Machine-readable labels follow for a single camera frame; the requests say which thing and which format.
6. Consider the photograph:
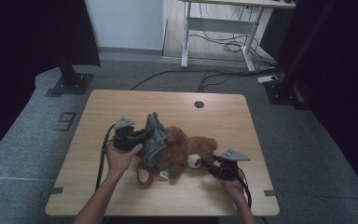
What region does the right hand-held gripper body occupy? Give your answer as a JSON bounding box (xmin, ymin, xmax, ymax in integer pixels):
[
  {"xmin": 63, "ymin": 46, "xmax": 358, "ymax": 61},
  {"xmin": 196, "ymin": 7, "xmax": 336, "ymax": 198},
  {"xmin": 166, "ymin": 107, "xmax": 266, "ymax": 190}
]
[{"xmin": 213, "ymin": 148, "xmax": 252, "ymax": 182}]

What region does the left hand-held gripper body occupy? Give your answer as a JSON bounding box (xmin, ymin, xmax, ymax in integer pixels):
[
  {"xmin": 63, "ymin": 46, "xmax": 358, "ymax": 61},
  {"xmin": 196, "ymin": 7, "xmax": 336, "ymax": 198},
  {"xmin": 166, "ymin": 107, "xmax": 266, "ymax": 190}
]
[{"xmin": 113, "ymin": 116, "xmax": 145, "ymax": 153}]

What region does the grey cloth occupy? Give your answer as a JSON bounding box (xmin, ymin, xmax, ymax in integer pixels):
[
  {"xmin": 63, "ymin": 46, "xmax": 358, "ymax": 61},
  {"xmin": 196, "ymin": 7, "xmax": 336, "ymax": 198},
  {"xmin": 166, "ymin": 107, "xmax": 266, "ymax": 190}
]
[{"xmin": 141, "ymin": 111, "xmax": 170, "ymax": 168}]

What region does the brown teddy bear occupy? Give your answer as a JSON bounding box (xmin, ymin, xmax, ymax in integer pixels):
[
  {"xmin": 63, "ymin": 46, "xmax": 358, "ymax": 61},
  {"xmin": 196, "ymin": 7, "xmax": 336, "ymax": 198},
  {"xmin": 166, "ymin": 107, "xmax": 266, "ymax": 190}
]
[{"xmin": 136, "ymin": 125, "xmax": 219, "ymax": 189}]

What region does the person's left hand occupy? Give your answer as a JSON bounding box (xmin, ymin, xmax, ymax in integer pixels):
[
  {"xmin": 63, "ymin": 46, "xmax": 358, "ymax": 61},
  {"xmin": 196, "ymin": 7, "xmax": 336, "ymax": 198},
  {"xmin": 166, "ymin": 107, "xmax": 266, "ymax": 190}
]
[{"xmin": 105, "ymin": 142, "xmax": 145, "ymax": 179}]

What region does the person's right hand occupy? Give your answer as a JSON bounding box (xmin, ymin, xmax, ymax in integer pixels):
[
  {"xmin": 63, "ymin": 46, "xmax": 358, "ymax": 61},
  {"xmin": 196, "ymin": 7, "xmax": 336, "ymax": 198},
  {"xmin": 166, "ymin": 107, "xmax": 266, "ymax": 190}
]
[{"xmin": 220, "ymin": 175, "xmax": 247, "ymax": 201}]

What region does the grey tape strip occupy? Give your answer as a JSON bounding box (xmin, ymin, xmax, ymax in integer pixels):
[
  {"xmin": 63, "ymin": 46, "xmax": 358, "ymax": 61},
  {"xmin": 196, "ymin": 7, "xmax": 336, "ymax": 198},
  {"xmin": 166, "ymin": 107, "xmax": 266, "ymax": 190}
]
[
  {"xmin": 263, "ymin": 189, "xmax": 284, "ymax": 199},
  {"xmin": 40, "ymin": 187, "xmax": 64, "ymax": 199}
]

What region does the white power strip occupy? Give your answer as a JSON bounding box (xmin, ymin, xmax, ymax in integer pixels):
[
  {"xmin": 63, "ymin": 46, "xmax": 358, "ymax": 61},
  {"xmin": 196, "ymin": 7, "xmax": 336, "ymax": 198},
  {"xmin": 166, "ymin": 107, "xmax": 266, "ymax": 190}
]
[{"xmin": 256, "ymin": 75, "xmax": 280, "ymax": 84}]

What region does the black curtain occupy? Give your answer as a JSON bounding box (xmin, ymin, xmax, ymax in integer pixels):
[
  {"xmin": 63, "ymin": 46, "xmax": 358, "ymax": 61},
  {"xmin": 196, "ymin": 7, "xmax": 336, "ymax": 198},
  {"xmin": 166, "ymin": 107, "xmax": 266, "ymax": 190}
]
[
  {"xmin": 0, "ymin": 0, "xmax": 102, "ymax": 164},
  {"xmin": 276, "ymin": 0, "xmax": 358, "ymax": 204}
]

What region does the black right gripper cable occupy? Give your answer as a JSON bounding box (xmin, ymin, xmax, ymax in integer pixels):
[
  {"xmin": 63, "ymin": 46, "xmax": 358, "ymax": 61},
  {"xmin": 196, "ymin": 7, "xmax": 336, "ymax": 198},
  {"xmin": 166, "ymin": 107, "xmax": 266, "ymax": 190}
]
[{"xmin": 236, "ymin": 167, "xmax": 253, "ymax": 210}]

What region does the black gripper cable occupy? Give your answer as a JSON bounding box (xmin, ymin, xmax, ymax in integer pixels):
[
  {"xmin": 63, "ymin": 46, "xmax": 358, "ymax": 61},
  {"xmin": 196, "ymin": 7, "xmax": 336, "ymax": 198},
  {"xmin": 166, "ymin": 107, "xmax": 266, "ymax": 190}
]
[
  {"xmin": 236, "ymin": 167, "xmax": 253, "ymax": 210},
  {"xmin": 94, "ymin": 123, "xmax": 117, "ymax": 191}
]

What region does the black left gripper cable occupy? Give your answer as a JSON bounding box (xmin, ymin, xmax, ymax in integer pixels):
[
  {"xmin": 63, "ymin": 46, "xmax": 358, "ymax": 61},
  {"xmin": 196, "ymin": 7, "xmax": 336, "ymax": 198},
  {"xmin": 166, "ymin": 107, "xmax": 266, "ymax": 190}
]
[{"xmin": 94, "ymin": 123, "xmax": 117, "ymax": 191}]

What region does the long black floor cable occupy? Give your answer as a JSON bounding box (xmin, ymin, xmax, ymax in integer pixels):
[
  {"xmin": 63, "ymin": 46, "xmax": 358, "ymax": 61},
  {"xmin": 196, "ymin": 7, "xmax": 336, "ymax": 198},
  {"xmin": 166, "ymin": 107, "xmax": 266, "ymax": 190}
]
[{"xmin": 130, "ymin": 68, "xmax": 282, "ymax": 91}]

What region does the black stand with base plate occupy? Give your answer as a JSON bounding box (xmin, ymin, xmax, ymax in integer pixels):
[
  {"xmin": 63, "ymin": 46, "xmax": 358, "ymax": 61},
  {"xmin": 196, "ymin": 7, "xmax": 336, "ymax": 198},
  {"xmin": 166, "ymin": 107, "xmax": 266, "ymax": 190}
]
[
  {"xmin": 263, "ymin": 0, "xmax": 339, "ymax": 110},
  {"xmin": 51, "ymin": 55, "xmax": 94, "ymax": 95}
]

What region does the bundle of black cables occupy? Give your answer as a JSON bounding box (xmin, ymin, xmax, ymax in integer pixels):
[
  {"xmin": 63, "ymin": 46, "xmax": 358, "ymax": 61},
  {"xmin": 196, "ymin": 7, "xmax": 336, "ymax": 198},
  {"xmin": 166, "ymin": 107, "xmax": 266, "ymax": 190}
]
[{"xmin": 188, "ymin": 3, "xmax": 278, "ymax": 68}]

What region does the white desk frame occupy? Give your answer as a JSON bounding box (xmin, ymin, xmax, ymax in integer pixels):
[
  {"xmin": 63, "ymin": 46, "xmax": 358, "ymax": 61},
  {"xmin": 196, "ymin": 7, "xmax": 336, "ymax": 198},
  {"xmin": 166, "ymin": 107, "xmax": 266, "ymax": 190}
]
[{"xmin": 177, "ymin": 0, "xmax": 296, "ymax": 74}]

